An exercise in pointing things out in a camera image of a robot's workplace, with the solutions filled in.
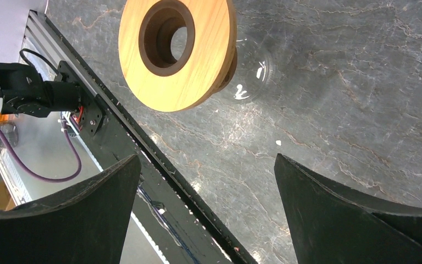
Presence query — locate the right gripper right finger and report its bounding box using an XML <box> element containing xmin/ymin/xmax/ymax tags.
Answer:
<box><xmin>274</xmin><ymin>154</ymin><xmax>422</xmax><ymax>263</ymax></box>

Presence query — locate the round wooden dripper stand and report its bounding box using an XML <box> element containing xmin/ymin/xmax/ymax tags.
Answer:
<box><xmin>118</xmin><ymin>0</ymin><xmax>237</xmax><ymax>112</ymax></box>

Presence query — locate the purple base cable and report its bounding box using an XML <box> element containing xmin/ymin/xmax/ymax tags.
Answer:
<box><xmin>0</xmin><ymin>112</ymin><xmax>82</xmax><ymax>184</ymax></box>

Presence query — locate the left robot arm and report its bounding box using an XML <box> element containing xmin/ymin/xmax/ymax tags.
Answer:
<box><xmin>0</xmin><ymin>63</ymin><xmax>82</xmax><ymax>118</ymax></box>

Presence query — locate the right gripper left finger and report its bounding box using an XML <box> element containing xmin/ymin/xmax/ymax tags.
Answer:
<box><xmin>0</xmin><ymin>155</ymin><xmax>141</xmax><ymax>263</ymax></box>

